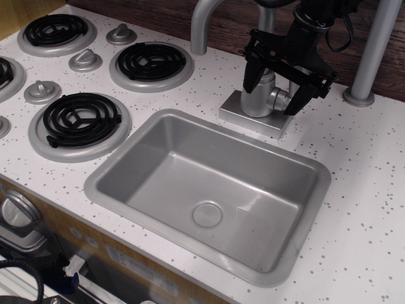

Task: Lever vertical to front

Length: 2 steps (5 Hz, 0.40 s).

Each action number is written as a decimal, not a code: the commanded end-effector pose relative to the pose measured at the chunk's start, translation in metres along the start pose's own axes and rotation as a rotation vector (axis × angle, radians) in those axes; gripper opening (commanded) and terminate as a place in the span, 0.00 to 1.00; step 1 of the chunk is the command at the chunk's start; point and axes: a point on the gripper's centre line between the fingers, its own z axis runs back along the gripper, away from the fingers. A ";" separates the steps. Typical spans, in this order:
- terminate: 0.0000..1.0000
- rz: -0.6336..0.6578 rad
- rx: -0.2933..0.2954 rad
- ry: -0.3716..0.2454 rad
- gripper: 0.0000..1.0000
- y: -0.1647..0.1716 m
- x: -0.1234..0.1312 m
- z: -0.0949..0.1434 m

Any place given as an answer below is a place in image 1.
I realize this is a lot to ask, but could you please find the silver faucet lever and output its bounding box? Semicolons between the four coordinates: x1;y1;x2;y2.
266;82;299;111

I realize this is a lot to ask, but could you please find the grey stove knob top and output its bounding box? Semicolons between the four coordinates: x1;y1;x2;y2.
106;23;137;46

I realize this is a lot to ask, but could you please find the grey stove knob edge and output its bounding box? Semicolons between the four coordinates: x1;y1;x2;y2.
0;116;11;139

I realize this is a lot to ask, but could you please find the silver toy faucet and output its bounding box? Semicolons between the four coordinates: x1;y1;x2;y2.
190;0;296;139

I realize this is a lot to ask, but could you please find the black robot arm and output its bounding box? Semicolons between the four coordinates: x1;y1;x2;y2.
243;1;359;115

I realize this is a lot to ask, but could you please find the grey stove knob lower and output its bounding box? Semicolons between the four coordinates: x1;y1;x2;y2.
23;80;61;105

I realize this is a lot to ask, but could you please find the back right stove burner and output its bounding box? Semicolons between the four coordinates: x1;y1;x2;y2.
109;42;194;93

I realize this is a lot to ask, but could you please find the grey toy sink basin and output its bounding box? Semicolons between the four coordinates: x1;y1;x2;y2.
84;109;331;287

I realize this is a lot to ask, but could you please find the black cable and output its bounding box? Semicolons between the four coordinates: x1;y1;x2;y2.
325;12;355;53
0;258;45;304

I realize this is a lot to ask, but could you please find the grey support pole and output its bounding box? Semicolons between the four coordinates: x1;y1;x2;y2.
343;0;402;108

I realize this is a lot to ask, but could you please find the left edge stove burner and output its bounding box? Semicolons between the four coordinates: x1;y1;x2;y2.
1;56;26;102

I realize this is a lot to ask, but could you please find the front right stove burner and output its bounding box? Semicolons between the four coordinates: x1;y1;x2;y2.
28;92;132;163

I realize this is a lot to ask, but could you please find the back left stove burner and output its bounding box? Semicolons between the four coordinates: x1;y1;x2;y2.
17;14;97;58

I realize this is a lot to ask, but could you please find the silver oven dial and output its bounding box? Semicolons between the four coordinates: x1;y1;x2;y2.
1;190;42;237

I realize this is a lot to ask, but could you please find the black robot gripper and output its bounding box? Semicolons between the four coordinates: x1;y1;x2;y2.
243;12;339;115

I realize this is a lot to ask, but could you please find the grey stove knob middle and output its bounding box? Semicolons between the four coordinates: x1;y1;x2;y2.
68;49;103;73

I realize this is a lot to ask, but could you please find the black cable lower left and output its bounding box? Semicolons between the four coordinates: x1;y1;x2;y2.
0;258;45;304

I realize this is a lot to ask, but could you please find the grey stove knob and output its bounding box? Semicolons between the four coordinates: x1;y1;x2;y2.
23;80;61;105
68;49;103;73
106;23;137;46

